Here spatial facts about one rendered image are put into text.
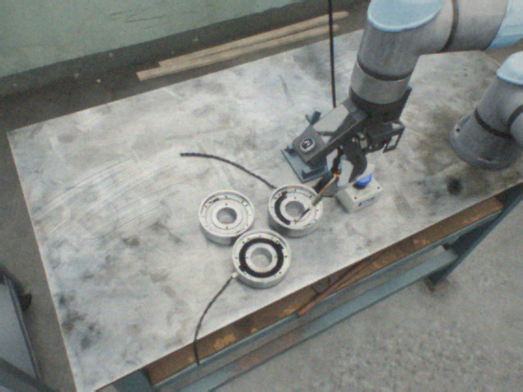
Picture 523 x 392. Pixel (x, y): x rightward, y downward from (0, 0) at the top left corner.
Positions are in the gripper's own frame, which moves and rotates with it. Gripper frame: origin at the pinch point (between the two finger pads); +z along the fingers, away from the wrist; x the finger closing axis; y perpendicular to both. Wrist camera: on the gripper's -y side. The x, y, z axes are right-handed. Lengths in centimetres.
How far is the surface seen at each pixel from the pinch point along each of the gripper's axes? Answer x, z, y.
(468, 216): -3, 38, 49
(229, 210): 8.2, 11.2, -16.8
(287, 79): 40.0, 13.0, 12.5
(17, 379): 9, 52, -70
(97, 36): 163, 73, -21
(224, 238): 1.9, 9.6, -20.3
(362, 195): -0.5, 8.6, 7.9
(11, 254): 72, 93, -80
